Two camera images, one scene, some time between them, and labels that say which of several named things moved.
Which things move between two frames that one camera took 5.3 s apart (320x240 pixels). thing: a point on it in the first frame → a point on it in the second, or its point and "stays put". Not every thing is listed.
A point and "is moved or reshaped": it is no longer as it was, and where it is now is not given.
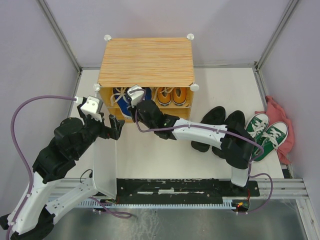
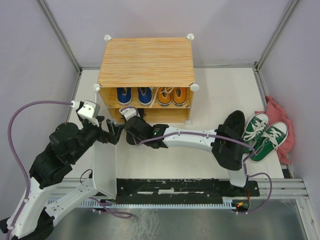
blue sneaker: (148, 94) stays put
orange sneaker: (179, 95) stays put
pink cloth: (276, 114) stays put
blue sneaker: (120, 97) is moved or reshaped
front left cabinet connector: (96, 87) stays put
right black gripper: (132, 111) → (135, 139)
